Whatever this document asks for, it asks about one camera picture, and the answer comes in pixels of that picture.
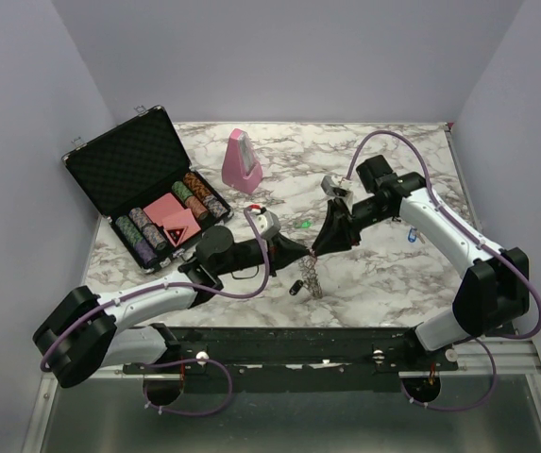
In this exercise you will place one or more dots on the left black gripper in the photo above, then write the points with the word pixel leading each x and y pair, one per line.
pixel 282 252

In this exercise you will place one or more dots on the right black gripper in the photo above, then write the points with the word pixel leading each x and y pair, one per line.
pixel 339 230

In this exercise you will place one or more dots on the blue tag key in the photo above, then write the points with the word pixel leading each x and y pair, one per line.
pixel 414 235

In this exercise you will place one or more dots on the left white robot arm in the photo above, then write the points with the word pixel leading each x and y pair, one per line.
pixel 76 338

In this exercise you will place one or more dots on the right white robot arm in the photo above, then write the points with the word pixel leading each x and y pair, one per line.
pixel 492 290

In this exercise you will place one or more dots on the green tag key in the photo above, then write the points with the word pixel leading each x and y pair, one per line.
pixel 304 224

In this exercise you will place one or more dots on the black tag key centre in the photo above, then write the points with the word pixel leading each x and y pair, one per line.
pixel 297 287

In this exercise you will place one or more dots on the pink metronome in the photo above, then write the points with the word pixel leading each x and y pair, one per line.
pixel 241 169

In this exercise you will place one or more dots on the black poker chip case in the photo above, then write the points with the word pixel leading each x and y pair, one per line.
pixel 133 165

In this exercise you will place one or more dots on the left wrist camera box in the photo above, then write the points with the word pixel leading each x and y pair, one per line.
pixel 266 221

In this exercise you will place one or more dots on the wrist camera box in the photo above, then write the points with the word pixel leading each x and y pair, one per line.
pixel 337 187
pixel 266 221

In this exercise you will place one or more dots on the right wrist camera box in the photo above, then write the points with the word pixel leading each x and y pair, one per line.
pixel 337 187

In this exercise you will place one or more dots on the black front mounting rail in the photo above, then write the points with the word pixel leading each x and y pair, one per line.
pixel 291 359

